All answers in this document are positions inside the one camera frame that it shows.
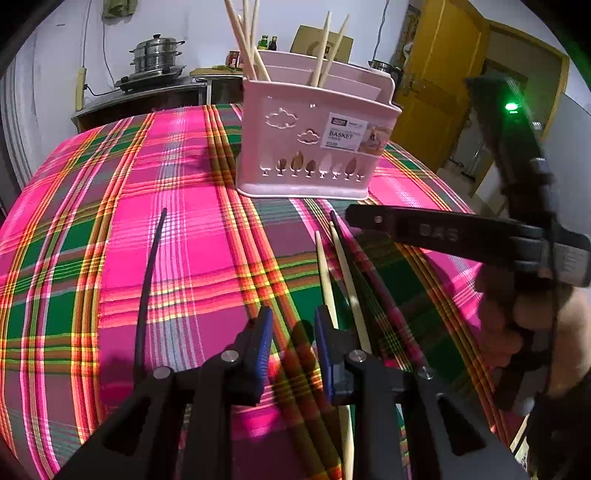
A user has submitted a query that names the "light wooden chopstick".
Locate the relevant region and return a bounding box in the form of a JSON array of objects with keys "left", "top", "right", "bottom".
[
  {"left": 317, "top": 14, "right": 351, "bottom": 88},
  {"left": 238, "top": 0, "right": 271, "bottom": 82},
  {"left": 224, "top": 0, "right": 257, "bottom": 80},
  {"left": 308, "top": 11, "right": 332, "bottom": 87},
  {"left": 329, "top": 220, "right": 373, "bottom": 354},
  {"left": 315, "top": 231, "right": 355, "bottom": 480},
  {"left": 242, "top": 0, "right": 256, "bottom": 80}
]

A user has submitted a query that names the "black chopstick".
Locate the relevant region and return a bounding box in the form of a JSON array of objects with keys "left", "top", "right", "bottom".
[
  {"left": 133, "top": 208, "right": 167, "bottom": 386},
  {"left": 329, "top": 210, "right": 429, "bottom": 371}
]

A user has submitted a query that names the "metal kitchen shelf left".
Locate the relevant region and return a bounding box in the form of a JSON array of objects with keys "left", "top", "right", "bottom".
[{"left": 71, "top": 77, "right": 207, "bottom": 133}]

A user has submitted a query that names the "person's right hand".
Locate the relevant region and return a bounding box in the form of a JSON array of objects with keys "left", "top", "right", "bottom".
[{"left": 474, "top": 264, "right": 591, "bottom": 400}]

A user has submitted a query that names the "grey refrigerator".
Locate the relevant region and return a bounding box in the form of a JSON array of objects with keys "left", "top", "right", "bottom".
[{"left": 543, "top": 94, "right": 591, "bottom": 234}]

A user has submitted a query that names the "yellow wooden door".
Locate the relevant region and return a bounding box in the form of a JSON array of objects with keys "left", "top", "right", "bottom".
[{"left": 392, "top": 1, "right": 490, "bottom": 172}]

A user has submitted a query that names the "white electric kettle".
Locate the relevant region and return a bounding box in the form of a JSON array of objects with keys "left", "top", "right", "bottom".
[{"left": 368, "top": 59, "right": 404, "bottom": 86}]

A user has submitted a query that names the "pink plaid tablecloth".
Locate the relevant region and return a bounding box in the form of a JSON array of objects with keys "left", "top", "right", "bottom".
[{"left": 0, "top": 103, "right": 528, "bottom": 480}]

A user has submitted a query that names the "pink plastic utensil basket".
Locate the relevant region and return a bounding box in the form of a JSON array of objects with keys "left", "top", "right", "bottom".
[{"left": 235, "top": 51, "right": 402, "bottom": 201}]

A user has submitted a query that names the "gold paper gift bag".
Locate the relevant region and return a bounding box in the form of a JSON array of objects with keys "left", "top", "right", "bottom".
[{"left": 290, "top": 25, "right": 353, "bottom": 63}]

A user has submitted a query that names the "green oil bottle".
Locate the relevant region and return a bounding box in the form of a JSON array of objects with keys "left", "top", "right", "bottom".
[{"left": 257, "top": 35, "right": 269, "bottom": 50}]

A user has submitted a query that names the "red sauce jar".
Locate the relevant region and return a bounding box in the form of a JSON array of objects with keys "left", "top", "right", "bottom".
[{"left": 225, "top": 50, "right": 240, "bottom": 70}]

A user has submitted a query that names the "black induction cooker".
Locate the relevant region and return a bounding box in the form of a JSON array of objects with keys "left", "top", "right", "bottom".
[{"left": 115, "top": 66, "right": 184, "bottom": 93}]

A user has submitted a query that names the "beige power strip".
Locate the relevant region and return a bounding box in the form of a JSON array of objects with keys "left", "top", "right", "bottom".
[{"left": 75, "top": 67, "right": 87, "bottom": 112}]

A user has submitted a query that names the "stainless steel steamer pot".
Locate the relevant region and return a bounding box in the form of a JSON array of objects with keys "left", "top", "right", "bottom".
[{"left": 130, "top": 34, "right": 185, "bottom": 74}]

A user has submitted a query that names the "green hanging cloth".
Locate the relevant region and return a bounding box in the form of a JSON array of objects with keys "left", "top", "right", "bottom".
[{"left": 102, "top": 0, "right": 138, "bottom": 20}]

